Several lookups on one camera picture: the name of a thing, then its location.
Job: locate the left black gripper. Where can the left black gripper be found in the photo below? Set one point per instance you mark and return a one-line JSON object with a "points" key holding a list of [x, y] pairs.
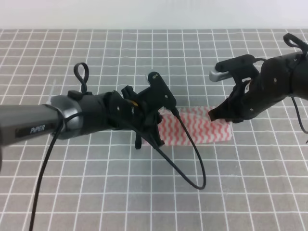
{"points": [[136, 111]]}

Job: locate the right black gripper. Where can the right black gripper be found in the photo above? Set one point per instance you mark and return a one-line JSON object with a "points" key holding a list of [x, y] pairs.
{"points": [[242, 104]]}

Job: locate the pink white wavy towel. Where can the pink white wavy towel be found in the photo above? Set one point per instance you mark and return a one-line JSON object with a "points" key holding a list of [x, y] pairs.
{"points": [[198, 124]]}

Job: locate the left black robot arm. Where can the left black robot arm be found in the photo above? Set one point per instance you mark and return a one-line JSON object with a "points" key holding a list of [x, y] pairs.
{"points": [[78, 114]]}

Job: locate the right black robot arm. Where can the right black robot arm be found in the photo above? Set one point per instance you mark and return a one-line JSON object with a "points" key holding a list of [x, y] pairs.
{"points": [[257, 90]]}

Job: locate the grey grid tablecloth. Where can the grey grid tablecloth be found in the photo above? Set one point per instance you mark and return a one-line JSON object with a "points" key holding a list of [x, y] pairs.
{"points": [[257, 181]]}

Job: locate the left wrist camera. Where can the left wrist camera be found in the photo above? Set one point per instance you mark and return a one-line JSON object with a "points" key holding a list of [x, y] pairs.
{"points": [[160, 90]]}

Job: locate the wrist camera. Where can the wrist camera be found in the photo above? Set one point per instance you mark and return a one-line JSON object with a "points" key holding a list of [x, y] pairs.
{"points": [[160, 90], [238, 68]]}

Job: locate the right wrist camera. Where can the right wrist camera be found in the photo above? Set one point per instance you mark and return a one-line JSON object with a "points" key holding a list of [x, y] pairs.
{"points": [[238, 68]]}

